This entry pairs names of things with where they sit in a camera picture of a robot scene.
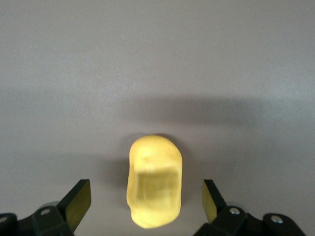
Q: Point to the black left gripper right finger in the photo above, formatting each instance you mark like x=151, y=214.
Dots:
x=233, y=221

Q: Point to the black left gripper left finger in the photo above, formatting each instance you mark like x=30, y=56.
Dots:
x=49, y=221

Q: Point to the yellow potato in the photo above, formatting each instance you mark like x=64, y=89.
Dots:
x=155, y=182

